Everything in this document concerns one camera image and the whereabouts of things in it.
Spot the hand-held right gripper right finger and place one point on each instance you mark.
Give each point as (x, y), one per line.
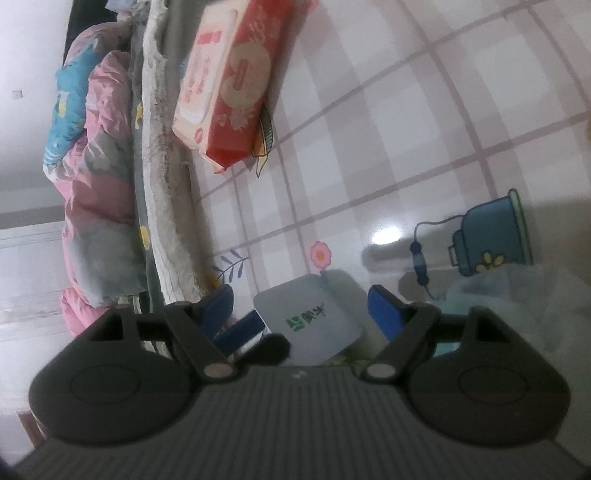
(385, 309)

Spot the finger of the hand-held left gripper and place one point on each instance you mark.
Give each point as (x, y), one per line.
(240, 333)
(272, 349)

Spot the white flat pack green logo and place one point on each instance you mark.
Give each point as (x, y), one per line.
(318, 318)

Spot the white plastic shopping bag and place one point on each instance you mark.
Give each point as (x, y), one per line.
(531, 300)

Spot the plaid printed mat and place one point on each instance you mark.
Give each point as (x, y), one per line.
(369, 138)

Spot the black headboard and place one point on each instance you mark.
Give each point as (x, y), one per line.
(81, 18)

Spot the red wet wipes pack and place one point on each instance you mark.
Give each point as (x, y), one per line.
(240, 74)

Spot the pink and blue quilt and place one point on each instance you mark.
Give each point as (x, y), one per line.
(92, 161)

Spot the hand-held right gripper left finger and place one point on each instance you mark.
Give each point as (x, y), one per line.
(214, 309)

